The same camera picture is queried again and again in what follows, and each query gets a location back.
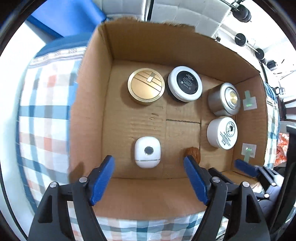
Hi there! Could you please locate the white round jar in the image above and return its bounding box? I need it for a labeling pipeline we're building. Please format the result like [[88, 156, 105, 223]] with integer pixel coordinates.
[[207, 117, 238, 150]]

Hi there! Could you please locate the brown walnut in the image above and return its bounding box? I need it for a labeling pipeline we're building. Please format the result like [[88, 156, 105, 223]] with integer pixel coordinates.
[[184, 147, 201, 164]]

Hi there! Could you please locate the silver round tin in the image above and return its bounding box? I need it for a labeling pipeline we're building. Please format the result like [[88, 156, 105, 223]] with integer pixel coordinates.
[[208, 82, 241, 116]]

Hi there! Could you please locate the white rounded square case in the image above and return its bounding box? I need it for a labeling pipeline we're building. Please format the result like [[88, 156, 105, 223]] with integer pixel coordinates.
[[134, 137, 161, 169]]

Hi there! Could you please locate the white black lid jar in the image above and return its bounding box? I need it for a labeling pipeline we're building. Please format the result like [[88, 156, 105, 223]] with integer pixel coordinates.
[[168, 66, 203, 102]]

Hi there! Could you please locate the cardboard box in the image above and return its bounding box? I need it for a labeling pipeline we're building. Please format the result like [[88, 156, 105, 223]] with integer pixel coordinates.
[[70, 19, 267, 220]]

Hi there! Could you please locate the gold round tin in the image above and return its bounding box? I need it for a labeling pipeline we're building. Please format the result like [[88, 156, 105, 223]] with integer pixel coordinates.
[[127, 68, 166, 105]]

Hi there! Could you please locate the orange white cloth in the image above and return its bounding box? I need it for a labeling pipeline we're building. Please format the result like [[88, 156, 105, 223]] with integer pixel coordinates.
[[275, 133, 289, 166]]

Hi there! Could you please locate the barbell on floor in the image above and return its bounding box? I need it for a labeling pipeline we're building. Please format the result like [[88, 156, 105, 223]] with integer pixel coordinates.
[[234, 33, 265, 61]]

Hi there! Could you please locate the plaid tablecloth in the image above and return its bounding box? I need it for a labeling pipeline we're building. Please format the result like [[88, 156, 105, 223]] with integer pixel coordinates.
[[17, 33, 279, 240]]

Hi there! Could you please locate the barbell on rack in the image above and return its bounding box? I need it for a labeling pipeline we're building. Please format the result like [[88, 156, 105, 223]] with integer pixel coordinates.
[[220, 0, 251, 23]]

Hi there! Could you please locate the grey cushioned chair right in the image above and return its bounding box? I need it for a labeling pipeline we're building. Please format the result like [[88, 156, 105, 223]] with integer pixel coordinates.
[[151, 0, 231, 37]]

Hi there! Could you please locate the grey cushioned chair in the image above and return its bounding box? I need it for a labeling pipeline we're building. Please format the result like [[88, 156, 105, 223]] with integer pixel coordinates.
[[93, 0, 151, 21], [151, 0, 231, 37]]

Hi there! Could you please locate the blue folded mat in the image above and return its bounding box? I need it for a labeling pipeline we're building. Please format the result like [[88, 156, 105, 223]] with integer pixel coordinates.
[[27, 0, 107, 38]]

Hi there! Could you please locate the grey cushioned chair left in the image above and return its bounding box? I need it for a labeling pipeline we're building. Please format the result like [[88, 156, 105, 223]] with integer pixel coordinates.
[[93, 0, 151, 21]]

